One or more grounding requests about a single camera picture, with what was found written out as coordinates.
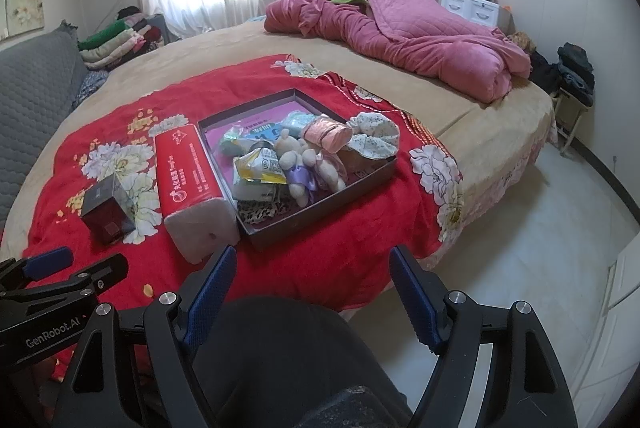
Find leopard print scrunchie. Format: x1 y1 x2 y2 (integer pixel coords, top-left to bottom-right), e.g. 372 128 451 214
236 196 295 226

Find red tissue pack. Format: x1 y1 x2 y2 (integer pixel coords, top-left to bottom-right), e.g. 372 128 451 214
153 124 241 265

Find yellow white snack pouch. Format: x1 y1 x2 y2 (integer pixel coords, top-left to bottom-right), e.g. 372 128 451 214
231 148 288 202

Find white bear purple bow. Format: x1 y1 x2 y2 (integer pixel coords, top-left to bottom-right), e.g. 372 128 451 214
274 129 317 208

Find white floral scrunchie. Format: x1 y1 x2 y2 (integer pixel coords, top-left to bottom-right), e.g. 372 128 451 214
346 112 400 160

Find mint green tissue packet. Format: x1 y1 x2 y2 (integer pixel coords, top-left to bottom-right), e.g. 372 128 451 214
280 110 316 139

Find bagged beige sponge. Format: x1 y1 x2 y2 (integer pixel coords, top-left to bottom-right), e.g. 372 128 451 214
338 150 375 174

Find dark shallow box tray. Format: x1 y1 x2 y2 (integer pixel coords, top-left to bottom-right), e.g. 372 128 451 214
198 89 399 245

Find dark grey small box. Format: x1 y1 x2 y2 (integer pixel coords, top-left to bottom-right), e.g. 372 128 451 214
80 174 136 244

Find dark trousers knee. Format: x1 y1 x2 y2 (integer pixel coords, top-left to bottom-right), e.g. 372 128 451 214
193 297 412 427

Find pink and blue book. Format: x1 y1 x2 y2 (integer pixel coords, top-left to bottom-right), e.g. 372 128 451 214
201 96 320 148

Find grey quilted headboard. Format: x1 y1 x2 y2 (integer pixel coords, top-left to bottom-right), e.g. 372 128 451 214
0 22 88 222

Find stack of folded blankets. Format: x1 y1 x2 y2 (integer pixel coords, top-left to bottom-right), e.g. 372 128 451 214
77 6 175 72

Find beige bed sheet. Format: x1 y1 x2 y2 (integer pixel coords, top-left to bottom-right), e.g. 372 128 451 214
1 22 556 258

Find dark clothes on chair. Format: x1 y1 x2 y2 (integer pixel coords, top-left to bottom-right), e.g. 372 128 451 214
529 42 596 108

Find pink quilted duvet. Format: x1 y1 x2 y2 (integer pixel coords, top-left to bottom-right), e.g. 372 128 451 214
265 0 530 104

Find white drawer cabinet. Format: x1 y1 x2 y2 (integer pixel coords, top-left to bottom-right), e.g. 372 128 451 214
440 0 513 34

